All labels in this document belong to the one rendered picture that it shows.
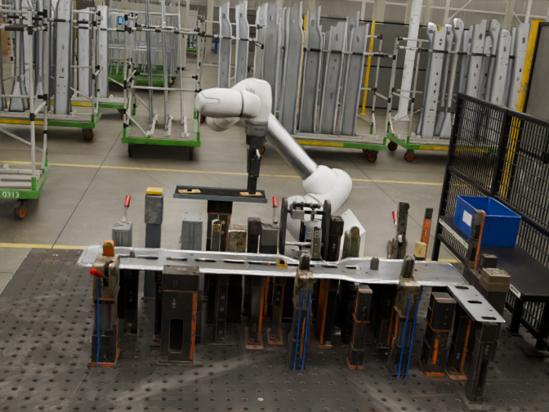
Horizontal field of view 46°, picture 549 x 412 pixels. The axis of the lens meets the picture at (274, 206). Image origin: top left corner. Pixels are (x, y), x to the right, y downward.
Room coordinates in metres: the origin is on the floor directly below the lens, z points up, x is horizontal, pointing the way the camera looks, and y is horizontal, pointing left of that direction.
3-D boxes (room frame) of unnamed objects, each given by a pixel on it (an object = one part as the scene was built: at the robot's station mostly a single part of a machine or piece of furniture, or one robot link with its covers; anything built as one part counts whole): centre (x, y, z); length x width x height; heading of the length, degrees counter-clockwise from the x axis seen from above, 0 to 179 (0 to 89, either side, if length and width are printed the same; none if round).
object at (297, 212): (2.42, -0.12, 0.94); 0.18 x 0.13 x 0.49; 96
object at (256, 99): (2.54, 0.11, 1.54); 0.13 x 0.11 x 0.16; 111
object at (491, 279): (2.16, -0.79, 0.88); 0.08 x 0.08 x 0.36; 6
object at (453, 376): (2.07, -0.68, 0.84); 0.11 x 0.06 x 0.29; 6
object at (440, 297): (2.08, -0.60, 0.84); 0.11 x 0.10 x 0.28; 6
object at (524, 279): (2.50, -0.92, 1.02); 0.90 x 0.22 x 0.03; 6
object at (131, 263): (2.20, -0.02, 1.00); 1.38 x 0.22 x 0.02; 96
